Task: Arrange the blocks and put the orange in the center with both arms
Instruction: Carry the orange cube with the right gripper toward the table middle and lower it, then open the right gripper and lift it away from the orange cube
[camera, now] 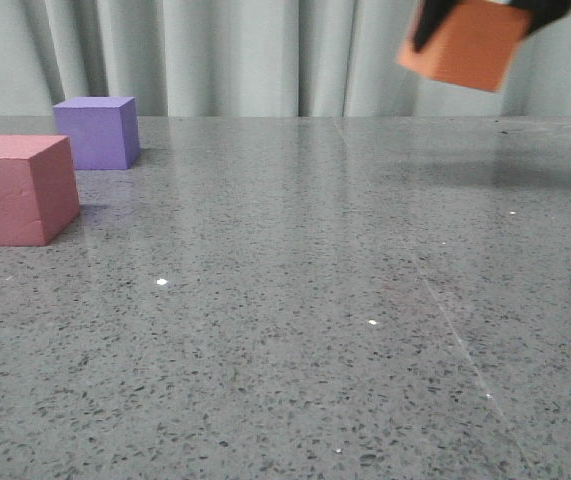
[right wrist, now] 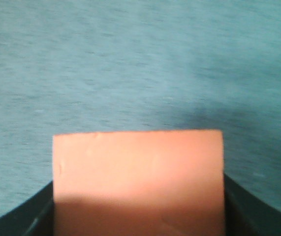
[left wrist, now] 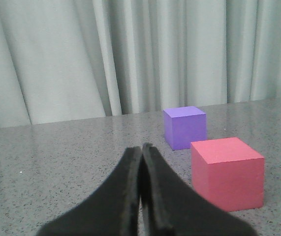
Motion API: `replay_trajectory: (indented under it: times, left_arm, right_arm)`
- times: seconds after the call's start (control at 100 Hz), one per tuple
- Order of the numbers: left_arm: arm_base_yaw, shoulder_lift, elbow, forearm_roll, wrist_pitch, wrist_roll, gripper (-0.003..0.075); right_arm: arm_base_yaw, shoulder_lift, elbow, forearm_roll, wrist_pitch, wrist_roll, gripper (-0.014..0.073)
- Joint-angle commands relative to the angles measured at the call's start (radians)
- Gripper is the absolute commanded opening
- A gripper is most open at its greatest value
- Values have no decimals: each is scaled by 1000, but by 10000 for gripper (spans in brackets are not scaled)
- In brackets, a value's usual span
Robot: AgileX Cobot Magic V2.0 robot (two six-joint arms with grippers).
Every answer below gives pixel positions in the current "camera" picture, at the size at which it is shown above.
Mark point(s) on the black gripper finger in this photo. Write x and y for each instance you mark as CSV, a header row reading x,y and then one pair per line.
x,y
543,12
431,15

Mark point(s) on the orange foam cube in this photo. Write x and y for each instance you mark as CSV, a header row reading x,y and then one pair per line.
x,y
473,47

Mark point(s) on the grey pleated curtain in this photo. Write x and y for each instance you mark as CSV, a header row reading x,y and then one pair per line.
x,y
253,58

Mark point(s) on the purple foam cube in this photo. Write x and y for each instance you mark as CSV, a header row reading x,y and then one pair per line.
x,y
103,131

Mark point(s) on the pink foam cube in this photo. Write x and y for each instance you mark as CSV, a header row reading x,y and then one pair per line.
x,y
38,192

